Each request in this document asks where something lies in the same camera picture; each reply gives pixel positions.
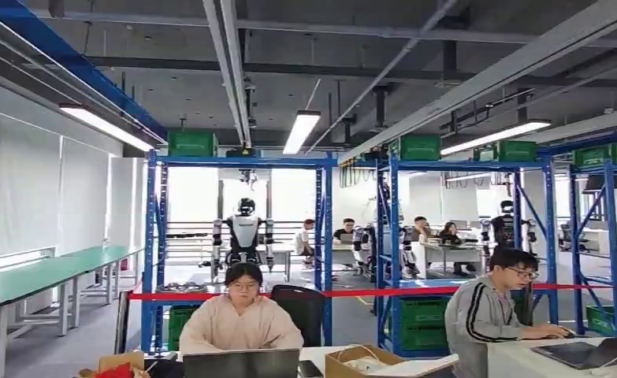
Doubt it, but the background seated person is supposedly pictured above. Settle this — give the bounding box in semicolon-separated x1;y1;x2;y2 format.
437;220;478;278
294;218;316;268
411;216;434;244
333;217;357;246

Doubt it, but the white paper sheet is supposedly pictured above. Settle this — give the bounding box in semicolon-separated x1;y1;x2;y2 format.
365;354;460;378

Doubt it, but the person in grey striped jacket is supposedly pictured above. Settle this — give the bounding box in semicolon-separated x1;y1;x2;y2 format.
444;246;571;378

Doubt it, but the grey ceiling cable tray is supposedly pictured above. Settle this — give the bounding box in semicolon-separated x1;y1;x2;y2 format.
202;0;253;148

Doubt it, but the open brown cardboard box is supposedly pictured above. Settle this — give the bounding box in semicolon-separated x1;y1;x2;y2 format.
324;343;407;378

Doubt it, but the dark open laptop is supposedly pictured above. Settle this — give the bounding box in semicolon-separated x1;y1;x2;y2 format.
182;347;302;378
530;335;617;372

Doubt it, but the small brown cardboard box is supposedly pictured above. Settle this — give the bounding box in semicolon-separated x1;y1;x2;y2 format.
77;350;151;378

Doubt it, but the person in pale top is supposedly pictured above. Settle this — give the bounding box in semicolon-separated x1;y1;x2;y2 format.
179;261;305;357

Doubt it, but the white black humanoid robot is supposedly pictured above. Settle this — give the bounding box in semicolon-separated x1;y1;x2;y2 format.
210;197;277;284
351;223;420;279

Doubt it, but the black phone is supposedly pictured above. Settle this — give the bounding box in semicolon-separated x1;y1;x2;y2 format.
298;359;324;378

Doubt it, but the long green workbench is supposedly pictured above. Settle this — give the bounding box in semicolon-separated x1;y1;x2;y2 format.
0;245;146;378

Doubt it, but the white background desk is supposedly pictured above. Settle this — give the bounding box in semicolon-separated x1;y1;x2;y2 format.
412;241;485;279

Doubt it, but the red barrier belt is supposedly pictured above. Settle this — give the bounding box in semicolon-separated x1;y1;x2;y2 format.
128;282;615;302

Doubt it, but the black barrier post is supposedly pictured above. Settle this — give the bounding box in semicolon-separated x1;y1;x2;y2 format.
113;290;132;356

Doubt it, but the blue steel shelf rack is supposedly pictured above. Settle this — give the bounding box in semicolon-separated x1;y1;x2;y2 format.
567;157;617;339
140;150;336;354
374;155;561;359

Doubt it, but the blue ceiling beam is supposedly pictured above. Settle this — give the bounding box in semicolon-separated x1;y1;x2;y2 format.
0;0;169;141

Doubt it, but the black office chair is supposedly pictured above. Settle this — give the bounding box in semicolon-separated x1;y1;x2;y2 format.
269;284;326;349

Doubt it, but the long ceiling light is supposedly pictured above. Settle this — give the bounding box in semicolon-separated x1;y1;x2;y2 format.
58;103;156;154
439;119;552;157
282;109;322;155

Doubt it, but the red cloth item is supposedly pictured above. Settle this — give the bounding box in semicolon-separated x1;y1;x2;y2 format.
95;362;136;378

